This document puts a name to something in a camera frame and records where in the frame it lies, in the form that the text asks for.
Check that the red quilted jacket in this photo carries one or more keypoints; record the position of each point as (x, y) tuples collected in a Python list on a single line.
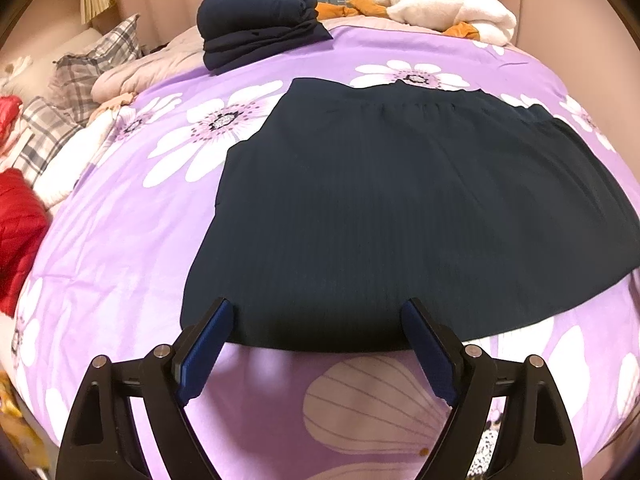
[(20, 230)]

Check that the yellow patterned cloth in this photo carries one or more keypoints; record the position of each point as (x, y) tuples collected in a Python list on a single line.
[(17, 420)]

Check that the black and white speckled cloth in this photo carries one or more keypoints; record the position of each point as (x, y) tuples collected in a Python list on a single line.
[(487, 452)]

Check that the grey plaid cloth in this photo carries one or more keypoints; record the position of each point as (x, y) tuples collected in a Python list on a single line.
[(42, 130)]

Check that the small red garment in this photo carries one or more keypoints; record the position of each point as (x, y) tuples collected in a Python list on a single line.
[(9, 115)]

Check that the grey plaid pillow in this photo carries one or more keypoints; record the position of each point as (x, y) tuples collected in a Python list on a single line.
[(95, 70)]

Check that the white fleece blanket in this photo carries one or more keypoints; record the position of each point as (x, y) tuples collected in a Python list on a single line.
[(450, 2)]

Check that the dark navy pleated skirt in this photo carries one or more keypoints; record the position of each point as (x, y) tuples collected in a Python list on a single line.
[(380, 210)]

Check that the orange cloth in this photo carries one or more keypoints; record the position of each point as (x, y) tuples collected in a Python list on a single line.
[(345, 9)]

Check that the pale pink quilt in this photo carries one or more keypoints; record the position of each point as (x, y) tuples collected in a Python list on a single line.
[(145, 67)]

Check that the folded navy clothes stack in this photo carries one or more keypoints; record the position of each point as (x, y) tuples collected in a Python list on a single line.
[(250, 20)]

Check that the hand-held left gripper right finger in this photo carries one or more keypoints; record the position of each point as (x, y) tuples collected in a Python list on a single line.
[(432, 355)]

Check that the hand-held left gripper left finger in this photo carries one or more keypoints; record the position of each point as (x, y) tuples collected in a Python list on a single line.
[(205, 355)]

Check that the purple floral bed sheet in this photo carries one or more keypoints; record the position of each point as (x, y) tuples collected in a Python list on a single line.
[(125, 260)]

